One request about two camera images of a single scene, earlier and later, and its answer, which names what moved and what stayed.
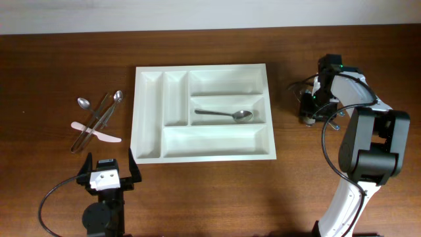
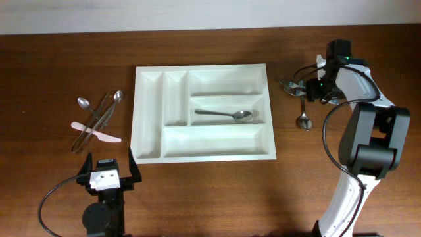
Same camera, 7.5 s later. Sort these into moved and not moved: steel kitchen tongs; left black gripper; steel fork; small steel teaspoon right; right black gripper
Moved: steel fork; right black gripper
Not moved: steel kitchen tongs; small steel teaspoon right; left black gripper
